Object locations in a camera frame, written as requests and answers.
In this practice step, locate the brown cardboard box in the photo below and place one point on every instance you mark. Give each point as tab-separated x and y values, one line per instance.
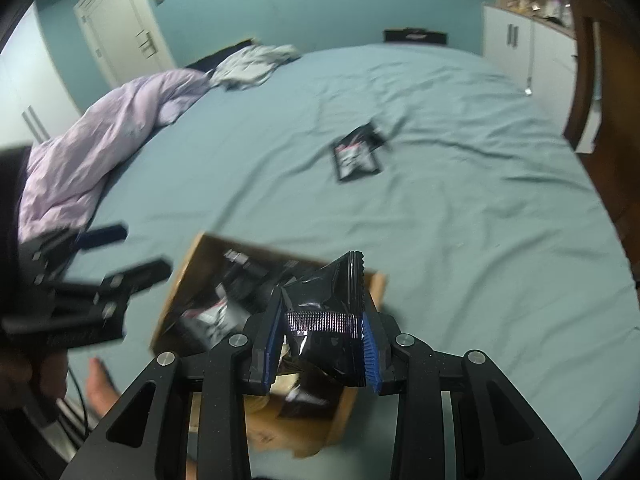
305	435

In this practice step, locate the wooden chair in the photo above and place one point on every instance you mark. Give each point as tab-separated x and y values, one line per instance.
610	110

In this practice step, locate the grey crumpled garment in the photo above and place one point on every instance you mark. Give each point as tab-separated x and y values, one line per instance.
255	65

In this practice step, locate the white drawer unit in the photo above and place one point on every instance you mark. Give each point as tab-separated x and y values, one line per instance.
589	130

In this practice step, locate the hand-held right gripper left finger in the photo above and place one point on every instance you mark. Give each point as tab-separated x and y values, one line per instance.
272	350

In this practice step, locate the group of small bottles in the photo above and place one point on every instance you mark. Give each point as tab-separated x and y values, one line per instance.
540	7

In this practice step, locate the black foil snack packet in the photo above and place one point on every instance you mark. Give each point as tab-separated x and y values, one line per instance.
356	162
325	300
372	135

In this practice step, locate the person's left hand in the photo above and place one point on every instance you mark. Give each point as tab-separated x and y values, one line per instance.
25	375

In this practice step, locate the black bag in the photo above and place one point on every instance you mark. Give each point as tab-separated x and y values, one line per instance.
415	36

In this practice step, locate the pile of black snack packets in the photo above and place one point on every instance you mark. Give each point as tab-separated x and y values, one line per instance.
220	320

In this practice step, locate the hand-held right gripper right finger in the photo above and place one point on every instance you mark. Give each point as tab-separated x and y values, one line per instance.
372	355

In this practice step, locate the lilac duvet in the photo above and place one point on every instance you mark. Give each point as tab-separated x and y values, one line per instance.
90	150

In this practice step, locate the dark pillow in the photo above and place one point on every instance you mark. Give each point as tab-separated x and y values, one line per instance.
210	57

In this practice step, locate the white cabinet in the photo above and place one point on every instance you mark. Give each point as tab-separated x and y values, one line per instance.
535	60

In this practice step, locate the white door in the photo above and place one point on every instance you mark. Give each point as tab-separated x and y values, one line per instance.
120	20

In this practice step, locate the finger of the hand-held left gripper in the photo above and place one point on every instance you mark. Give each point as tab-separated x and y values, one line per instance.
100	236
145	272

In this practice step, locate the white wardrobe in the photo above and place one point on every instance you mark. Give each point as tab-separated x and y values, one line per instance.
25	75

